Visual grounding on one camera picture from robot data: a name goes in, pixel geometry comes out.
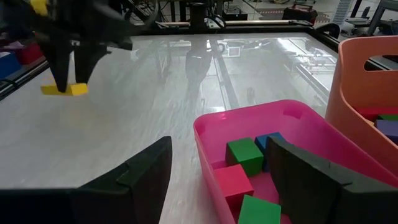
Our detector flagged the purple block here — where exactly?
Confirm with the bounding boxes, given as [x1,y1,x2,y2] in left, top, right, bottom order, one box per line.
[374,119,398,146]

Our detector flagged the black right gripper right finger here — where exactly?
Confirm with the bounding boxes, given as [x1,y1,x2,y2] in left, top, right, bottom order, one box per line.
[266,136,398,224]

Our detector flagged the blue storage bin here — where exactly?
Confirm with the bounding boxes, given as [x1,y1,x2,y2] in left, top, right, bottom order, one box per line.
[0,51,23,80]

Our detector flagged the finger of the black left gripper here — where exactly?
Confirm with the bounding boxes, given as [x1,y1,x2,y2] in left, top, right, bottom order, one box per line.
[73,42,110,85]
[39,40,75,94]

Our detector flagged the blue cube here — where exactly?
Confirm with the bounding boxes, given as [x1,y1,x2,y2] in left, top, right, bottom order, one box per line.
[254,132,286,172]

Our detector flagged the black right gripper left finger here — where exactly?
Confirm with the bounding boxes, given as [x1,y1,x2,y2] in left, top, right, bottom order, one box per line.
[0,136,173,224]

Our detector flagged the long yellow block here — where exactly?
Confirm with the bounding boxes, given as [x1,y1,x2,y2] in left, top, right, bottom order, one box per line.
[40,82,90,97]

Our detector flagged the grey metal table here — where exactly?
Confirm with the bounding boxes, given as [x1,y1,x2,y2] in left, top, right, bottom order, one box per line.
[366,0,398,36]

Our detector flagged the red cube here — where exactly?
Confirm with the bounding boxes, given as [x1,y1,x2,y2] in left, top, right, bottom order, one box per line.
[213,164,255,214]

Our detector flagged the green cube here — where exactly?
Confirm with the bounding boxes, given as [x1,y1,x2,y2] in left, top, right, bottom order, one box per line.
[225,137,265,177]
[237,194,282,224]

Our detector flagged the pink plastic bin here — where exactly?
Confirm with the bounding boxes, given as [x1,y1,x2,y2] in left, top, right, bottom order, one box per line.
[193,99,398,224]

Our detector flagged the black box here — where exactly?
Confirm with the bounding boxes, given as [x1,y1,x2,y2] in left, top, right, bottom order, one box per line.
[221,11,249,22]

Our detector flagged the orange plastic bin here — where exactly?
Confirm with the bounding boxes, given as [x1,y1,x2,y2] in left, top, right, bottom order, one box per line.
[325,35,398,179]

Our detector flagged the red toolbox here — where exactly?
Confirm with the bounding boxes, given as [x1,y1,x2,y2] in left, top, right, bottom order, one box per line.
[282,2,319,25]

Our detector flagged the red storage bin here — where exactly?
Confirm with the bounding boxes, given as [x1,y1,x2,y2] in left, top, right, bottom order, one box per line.
[17,42,45,65]

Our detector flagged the large red block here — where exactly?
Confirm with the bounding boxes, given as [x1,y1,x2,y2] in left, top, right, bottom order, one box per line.
[356,107,398,123]

